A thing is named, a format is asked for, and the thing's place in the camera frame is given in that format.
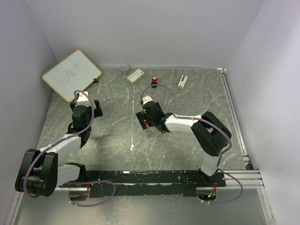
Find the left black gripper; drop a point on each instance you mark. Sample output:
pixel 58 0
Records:
pixel 97 112

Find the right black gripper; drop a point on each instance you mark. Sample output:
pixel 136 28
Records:
pixel 141 116

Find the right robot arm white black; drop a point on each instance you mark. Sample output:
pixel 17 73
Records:
pixel 209 131

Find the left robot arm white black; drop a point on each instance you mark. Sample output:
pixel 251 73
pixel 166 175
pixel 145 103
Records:
pixel 46 174

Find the red black stamp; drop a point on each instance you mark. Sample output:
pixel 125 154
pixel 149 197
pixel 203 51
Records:
pixel 154 81

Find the white green staples box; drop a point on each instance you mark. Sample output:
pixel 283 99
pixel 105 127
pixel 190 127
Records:
pixel 135 76

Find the clear cup of paperclips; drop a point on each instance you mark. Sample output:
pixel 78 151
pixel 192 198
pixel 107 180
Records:
pixel 124 69

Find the white clip tool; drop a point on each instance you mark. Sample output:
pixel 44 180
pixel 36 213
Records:
pixel 182 81

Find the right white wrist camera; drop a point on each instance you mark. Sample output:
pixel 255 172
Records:
pixel 145 99

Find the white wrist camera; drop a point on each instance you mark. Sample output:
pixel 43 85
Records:
pixel 145 99
pixel 83 99

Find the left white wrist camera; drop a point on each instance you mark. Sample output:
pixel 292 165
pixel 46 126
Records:
pixel 83 99

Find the small whiteboard yellow frame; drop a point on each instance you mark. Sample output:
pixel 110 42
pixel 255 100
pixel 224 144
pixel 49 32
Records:
pixel 75 72

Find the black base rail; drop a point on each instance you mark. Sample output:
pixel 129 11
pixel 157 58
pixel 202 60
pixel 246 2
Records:
pixel 176 182

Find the aluminium frame rail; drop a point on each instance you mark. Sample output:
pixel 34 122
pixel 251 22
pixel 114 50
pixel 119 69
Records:
pixel 249 177

